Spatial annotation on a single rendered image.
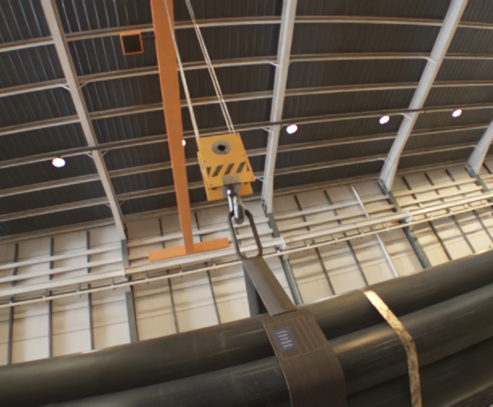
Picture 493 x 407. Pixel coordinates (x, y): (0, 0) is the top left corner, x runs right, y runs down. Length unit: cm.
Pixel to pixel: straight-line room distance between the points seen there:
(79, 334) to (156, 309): 288
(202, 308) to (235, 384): 1129
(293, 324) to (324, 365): 15
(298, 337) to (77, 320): 1221
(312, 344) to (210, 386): 29
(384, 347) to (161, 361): 61
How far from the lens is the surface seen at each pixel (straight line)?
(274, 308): 102
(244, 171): 145
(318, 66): 1150
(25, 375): 108
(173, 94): 621
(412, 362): 104
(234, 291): 1235
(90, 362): 101
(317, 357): 91
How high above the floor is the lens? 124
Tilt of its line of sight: 30 degrees up
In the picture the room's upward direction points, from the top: 17 degrees counter-clockwise
